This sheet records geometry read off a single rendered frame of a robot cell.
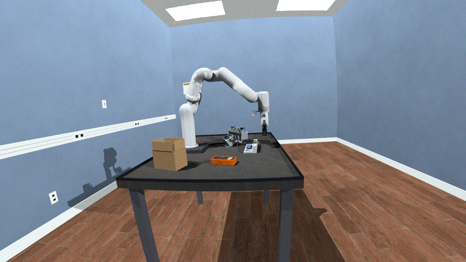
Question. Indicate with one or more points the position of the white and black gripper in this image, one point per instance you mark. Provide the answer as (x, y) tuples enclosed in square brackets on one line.
[(264, 121)]

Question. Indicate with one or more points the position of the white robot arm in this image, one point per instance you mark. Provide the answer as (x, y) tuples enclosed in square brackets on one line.
[(193, 96)]

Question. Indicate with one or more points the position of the orange digital multimeter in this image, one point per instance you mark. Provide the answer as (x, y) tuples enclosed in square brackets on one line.
[(224, 160)]

